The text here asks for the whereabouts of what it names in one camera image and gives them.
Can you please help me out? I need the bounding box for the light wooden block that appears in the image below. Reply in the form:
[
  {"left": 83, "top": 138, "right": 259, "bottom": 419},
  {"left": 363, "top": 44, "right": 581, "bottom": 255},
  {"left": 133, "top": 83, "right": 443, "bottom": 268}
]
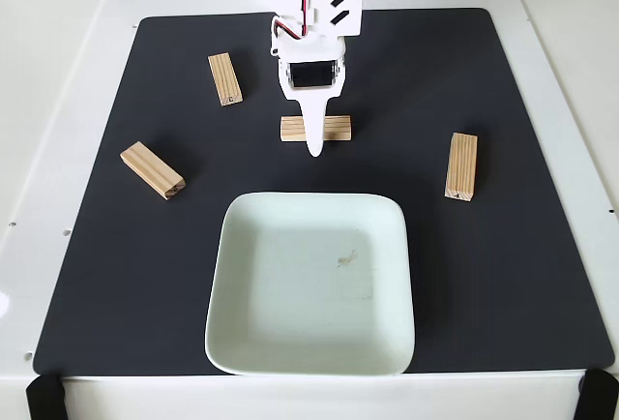
[
  {"left": 207, "top": 52, "right": 244, "bottom": 107},
  {"left": 280, "top": 114, "right": 353, "bottom": 143},
  {"left": 119, "top": 140, "right": 187, "bottom": 201}
]

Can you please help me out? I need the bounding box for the wooden block marked four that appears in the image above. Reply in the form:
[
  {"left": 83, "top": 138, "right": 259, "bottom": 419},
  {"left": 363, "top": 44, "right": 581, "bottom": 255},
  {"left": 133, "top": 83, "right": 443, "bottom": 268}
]
[{"left": 444, "top": 132, "right": 479, "bottom": 203}]

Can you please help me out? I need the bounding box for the pale green square plate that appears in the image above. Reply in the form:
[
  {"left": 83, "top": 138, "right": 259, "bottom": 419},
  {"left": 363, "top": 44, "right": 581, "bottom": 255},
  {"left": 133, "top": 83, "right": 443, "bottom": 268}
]
[{"left": 203, "top": 191, "right": 417, "bottom": 376}]

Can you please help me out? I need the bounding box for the black rubber mat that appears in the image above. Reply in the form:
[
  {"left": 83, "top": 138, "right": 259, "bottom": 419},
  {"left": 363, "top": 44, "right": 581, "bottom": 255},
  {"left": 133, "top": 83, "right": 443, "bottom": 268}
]
[{"left": 32, "top": 7, "right": 615, "bottom": 376}]

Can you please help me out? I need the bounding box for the red white servo cable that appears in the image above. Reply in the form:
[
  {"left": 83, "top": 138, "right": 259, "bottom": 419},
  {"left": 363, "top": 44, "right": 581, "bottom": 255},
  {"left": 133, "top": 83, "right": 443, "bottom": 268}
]
[{"left": 271, "top": 0, "right": 339, "bottom": 43}]

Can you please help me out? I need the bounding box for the black corner bracket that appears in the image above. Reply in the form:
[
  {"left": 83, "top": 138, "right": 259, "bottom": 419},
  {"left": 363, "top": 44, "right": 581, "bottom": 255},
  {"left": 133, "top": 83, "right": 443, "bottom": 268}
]
[
  {"left": 24, "top": 371, "right": 67, "bottom": 420},
  {"left": 575, "top": 369, "right": 619, "bottom": 420}
]

